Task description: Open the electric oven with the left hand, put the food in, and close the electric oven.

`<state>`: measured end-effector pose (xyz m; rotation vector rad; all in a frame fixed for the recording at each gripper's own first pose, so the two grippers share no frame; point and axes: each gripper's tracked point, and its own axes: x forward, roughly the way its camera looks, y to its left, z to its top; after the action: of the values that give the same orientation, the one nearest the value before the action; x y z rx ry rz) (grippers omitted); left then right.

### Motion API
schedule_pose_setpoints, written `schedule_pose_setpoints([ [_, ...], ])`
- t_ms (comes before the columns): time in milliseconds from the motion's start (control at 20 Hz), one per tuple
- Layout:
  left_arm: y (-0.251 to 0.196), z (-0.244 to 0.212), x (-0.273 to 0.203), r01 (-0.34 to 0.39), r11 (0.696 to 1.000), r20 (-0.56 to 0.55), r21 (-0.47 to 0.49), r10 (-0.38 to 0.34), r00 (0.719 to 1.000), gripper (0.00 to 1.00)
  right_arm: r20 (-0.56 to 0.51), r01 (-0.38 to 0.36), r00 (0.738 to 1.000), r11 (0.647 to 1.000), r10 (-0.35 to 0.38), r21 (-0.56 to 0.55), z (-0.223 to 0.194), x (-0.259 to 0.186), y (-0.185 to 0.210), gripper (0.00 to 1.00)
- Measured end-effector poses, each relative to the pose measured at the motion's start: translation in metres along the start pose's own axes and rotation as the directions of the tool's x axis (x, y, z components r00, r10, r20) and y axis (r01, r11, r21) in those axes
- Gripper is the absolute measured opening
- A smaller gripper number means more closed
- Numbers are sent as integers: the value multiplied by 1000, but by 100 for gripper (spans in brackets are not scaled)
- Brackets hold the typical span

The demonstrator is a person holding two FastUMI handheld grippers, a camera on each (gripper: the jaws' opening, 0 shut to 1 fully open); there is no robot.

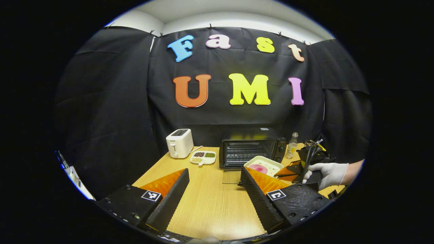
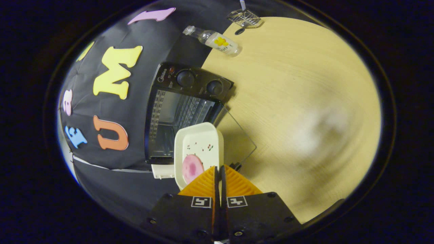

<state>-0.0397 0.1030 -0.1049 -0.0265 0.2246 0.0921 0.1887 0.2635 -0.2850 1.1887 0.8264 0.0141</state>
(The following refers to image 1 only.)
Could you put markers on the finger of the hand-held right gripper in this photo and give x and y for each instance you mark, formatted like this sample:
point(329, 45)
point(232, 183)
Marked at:
point(291, 168)
point(288, 178)

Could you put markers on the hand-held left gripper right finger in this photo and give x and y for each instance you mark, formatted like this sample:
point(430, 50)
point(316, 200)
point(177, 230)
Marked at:
point(257, 202)

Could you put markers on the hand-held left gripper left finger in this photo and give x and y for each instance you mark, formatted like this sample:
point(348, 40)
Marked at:
point(173, 199)

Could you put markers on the white baking tray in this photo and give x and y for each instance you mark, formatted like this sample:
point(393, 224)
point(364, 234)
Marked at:
point(269, 162)

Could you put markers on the pink round food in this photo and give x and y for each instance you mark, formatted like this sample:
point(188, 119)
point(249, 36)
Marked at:
point(257, 168)

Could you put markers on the black electric oven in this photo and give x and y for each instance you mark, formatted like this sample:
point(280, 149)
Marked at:
point(251, 135)

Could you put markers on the clear glass bottle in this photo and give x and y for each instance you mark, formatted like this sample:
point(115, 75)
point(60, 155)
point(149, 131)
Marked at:
point(291, 149)

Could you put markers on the white divided snack plate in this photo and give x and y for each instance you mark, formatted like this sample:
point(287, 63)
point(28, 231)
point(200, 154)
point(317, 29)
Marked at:
point(203, 158)

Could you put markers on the white toaster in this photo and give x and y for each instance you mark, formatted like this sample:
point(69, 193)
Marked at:
point(179, 144)

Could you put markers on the black backdrop cloth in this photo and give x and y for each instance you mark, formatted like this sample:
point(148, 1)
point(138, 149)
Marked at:
point(112, 112)

